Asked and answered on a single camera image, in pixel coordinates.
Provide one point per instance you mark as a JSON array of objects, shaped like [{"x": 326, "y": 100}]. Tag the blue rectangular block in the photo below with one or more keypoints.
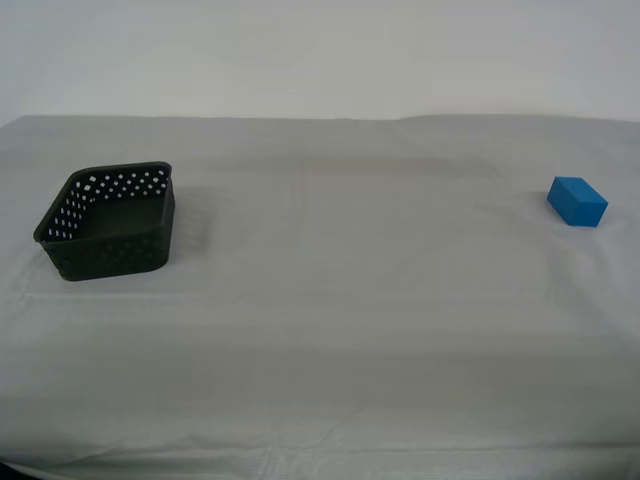
[{"x": 580, "y": 202}]

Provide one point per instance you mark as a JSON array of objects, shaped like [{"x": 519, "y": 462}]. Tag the white tablecloth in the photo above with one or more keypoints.
[{"x": 320, "y": 350}]

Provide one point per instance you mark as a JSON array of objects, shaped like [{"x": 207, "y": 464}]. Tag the black perforated plastic basket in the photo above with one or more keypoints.
[{"x": 125, "y": 222}]

